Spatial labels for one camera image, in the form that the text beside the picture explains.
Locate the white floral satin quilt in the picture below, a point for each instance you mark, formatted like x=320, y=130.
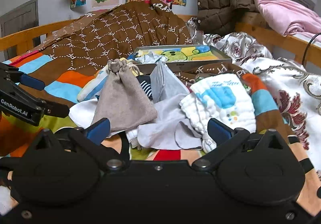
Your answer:
x=296, y=92

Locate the pink folded blanket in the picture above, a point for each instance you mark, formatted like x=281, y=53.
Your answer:
x=288, y=17

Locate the colourful striped blanket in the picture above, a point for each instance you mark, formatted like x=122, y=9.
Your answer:
x=63, y=86

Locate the wooden bed frame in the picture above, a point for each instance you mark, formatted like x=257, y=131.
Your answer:
x=252, y=24

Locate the grey-brown drawstring pouch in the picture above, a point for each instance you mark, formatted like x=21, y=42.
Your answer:
x=122, y=99

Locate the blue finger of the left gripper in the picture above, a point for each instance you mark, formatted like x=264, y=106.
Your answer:
x=13, y=74
x=53, y=108

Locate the brown PF patterned quilt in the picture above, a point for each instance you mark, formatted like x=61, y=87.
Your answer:
x=77, y=53

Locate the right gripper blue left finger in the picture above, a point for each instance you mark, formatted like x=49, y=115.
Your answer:
x=89, y=141

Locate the dark striped sock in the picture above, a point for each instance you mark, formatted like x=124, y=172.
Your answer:
x=145, y=84

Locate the light grey cloth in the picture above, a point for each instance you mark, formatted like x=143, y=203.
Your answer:
x=171, y=130

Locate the grey tray with drawing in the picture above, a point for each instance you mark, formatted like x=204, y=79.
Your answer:
x=181, y=57

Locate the white blue muslin cloth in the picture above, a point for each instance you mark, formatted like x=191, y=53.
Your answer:
x=222, y=97

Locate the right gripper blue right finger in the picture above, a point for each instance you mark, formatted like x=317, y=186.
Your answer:
x=227, y=141

